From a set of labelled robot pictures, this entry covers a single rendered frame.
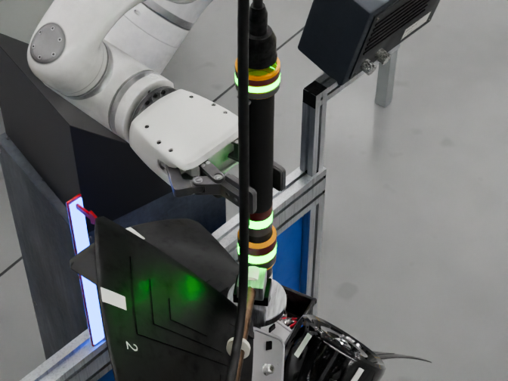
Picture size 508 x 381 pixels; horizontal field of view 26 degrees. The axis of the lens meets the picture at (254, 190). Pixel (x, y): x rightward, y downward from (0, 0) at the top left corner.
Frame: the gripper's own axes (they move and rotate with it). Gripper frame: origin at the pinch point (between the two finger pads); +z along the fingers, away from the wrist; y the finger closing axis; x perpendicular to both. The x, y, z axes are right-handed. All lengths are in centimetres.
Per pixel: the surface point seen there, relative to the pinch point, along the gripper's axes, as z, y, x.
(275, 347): 5.4, 2.4, -21.6
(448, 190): -56, -142, -146
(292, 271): -36, -49, -86
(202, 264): -13.8, -4.5, -28.0
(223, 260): -12.9, -7.4, -29.0
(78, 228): -34.4, 0.0, -32.8
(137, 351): 3.6, 20.7, -5.9
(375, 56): -32, -65, -38
